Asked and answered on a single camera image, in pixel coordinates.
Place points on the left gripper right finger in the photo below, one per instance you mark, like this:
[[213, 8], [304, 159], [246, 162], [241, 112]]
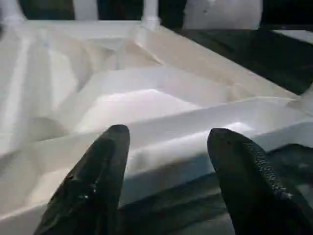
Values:
[[249, 191]]

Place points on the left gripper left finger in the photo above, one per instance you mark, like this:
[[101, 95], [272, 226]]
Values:
[[93, 183]]

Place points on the white plastic table top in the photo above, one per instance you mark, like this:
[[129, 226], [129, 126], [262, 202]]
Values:
[[146, 105]]

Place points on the white flat board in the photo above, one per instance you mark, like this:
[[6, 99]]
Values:
[[293, 35]]

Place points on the white curved plastic panel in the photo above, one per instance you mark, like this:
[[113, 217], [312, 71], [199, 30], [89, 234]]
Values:
[[220, 14]]

